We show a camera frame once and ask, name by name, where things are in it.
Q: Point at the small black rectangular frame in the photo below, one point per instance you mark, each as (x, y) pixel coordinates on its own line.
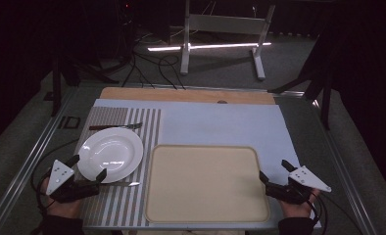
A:
(71, 122)

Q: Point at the person's left hand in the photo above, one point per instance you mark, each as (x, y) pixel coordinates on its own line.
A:
(65, 207)

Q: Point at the white round plate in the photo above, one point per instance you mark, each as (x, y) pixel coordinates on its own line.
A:
(111, 153)

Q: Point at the wooden board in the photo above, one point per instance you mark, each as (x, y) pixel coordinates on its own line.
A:
(181, 95)

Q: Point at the black metal stand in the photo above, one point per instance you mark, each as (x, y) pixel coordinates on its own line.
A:
(56, 88)

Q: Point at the white metal stand frame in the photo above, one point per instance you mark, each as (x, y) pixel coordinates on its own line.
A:
(223, 24)

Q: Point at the person's right hand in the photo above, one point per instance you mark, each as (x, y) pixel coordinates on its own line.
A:
(295, 209)

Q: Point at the metal table knife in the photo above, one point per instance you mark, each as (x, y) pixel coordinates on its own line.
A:
(125, 184)

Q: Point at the light blue table mat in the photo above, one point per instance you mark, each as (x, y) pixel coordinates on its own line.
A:
(220, 124)

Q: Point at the dark angled stand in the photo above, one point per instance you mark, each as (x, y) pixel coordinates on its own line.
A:
(318, 81)

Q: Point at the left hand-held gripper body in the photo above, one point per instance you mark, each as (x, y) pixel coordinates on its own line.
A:
(60, 184)

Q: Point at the metal table rail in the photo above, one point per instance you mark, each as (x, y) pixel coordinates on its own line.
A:
(27, 163)

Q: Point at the grey striped placemat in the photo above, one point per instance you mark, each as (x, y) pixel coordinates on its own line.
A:
(122, 202)

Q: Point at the bright light strip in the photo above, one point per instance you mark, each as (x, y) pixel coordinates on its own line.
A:
(214, 46)

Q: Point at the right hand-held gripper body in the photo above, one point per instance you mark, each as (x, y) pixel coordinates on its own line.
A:
(299, 186)

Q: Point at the beige rectangular tray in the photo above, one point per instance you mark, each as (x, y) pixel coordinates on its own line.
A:
(207, 184)

